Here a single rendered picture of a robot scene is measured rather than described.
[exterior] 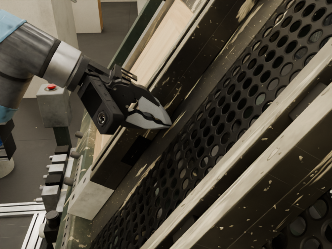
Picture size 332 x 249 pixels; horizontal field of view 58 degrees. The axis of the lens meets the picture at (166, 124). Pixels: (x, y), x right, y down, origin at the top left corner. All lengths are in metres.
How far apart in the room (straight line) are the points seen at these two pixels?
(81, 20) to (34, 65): 5.49
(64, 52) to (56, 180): 0.72
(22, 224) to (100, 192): 1.12
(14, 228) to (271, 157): 1.70
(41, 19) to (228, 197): 3.13
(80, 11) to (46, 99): 4.61
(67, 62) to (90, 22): 5.48
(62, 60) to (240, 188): 0.37
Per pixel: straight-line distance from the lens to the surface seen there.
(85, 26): 6.04
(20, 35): 0.55
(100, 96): 0.51
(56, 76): 0.55
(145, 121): 0.59
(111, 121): 0.48
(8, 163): 2.56
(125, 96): 0.56
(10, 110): 0.61
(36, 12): 3.32
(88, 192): 0.79
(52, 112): 1.49
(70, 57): 0.54
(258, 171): 0.28
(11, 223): 1.91
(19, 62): 0.55
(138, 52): 1.15
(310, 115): 0.27
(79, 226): 0.84
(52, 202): 1.17
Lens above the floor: 1.53
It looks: 32 degrees down
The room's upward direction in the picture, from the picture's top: straight up
